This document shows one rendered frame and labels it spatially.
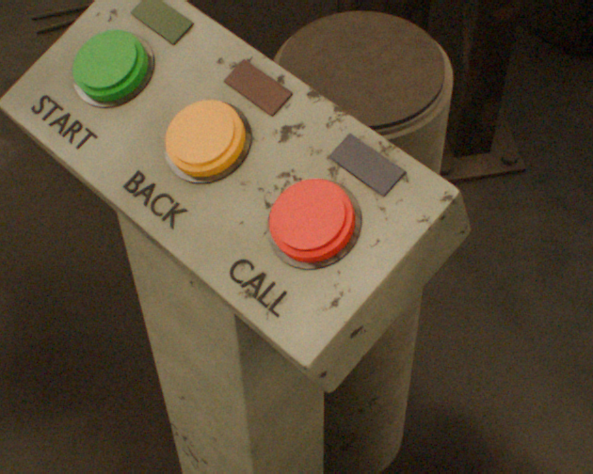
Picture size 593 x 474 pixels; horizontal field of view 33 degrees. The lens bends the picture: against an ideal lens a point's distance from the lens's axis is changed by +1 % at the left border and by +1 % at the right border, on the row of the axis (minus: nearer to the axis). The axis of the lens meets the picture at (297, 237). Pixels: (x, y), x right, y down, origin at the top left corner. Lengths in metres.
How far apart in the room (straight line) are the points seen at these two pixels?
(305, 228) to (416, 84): 0.22
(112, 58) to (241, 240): 0.13
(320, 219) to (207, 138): 0.08
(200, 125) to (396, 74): 0.19
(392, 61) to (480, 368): 0.54
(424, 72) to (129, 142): 0.22
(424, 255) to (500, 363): 0.68
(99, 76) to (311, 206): 0.14
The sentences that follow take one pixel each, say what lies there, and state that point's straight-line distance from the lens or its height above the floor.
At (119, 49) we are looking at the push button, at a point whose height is 0.61.
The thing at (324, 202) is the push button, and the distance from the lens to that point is 0.46.
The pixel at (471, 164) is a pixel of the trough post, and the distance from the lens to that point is 1.30.
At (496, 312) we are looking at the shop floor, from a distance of 1.18.
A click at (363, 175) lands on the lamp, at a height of 0.61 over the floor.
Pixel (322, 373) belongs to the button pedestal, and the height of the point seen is 0.57.
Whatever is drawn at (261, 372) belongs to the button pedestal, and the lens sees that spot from 0.59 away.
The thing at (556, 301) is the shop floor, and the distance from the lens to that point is 1.20.
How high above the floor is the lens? 0.97
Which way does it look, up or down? 52 degrees down
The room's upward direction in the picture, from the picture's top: 2 degrees counter-clockwise
